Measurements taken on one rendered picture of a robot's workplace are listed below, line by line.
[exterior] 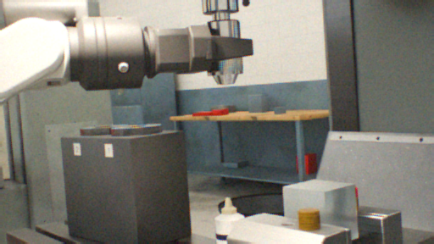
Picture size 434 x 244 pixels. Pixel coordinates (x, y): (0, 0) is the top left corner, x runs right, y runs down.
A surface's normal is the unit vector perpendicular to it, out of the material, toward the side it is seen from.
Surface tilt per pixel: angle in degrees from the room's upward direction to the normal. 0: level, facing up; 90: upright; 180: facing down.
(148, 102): 90
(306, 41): 90
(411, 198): 62
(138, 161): 90
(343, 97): 90
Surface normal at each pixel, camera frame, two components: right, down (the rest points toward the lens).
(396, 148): -0.74, -0.37
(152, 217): 0.70, -0.01
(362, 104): -0.79, 0.09
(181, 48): 0.27, 0.04
